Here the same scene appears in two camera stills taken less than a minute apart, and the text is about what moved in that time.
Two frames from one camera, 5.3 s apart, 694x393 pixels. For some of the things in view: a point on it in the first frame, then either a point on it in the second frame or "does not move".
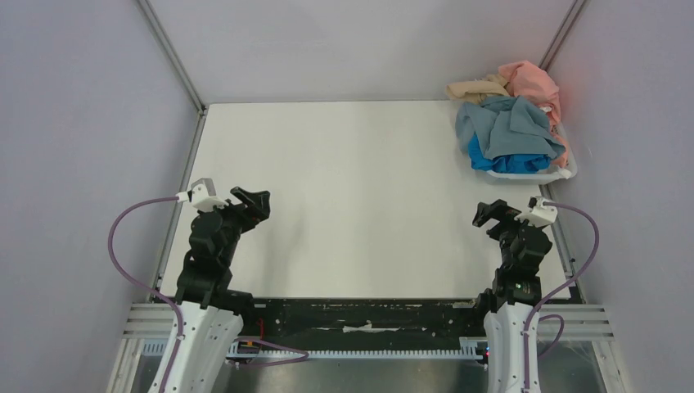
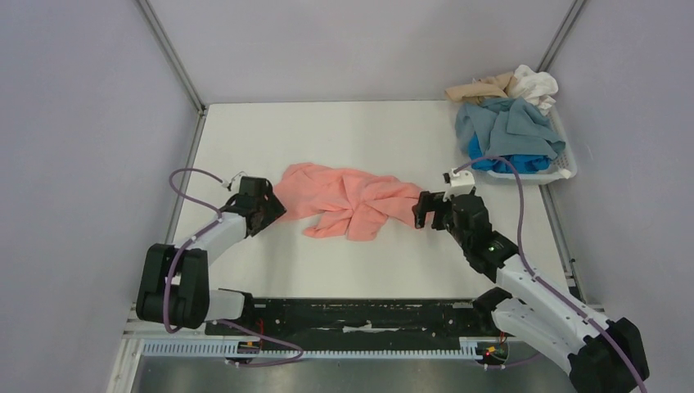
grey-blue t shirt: x=505 y=126 does not move
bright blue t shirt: x=505 y=164 does not move
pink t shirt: x=530 y=82 -> x=352 y=201
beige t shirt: x=475 y=91 does not move
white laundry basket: x=555 y=175 does not move
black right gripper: x=502 y=220 -> x=439 y=209
